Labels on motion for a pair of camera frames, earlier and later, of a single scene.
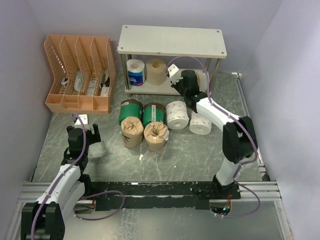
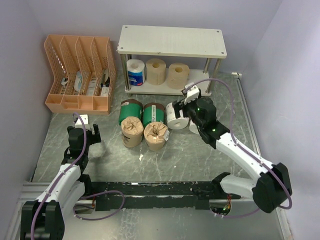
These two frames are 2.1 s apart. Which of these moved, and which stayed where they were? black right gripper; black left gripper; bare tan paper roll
Moved: black right gripper
Stayed: bare tan paper roll; black left gripper
